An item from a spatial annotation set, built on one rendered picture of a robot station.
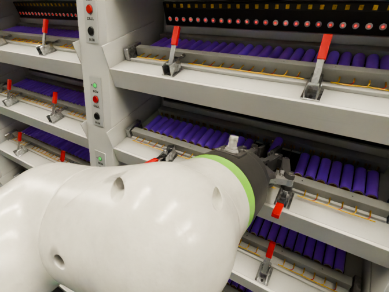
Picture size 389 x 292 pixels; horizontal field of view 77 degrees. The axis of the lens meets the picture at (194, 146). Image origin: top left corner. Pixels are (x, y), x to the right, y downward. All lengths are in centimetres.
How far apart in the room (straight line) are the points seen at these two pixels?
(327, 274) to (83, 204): 53
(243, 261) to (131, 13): 63
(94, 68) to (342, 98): 52
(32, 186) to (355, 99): 41
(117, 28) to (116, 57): 6
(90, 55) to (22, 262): 51
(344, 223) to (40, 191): 44
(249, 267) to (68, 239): 49
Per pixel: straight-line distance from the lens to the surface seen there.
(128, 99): 67
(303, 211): 49
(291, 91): 44
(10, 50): 99
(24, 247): 23
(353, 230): 50
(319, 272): 63
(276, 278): 62
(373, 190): 54
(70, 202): 19
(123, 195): 16
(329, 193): 50
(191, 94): 49
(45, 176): 25
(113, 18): 63
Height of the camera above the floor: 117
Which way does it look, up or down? 22 degrees down
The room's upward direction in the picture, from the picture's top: 5 degrees clockwise
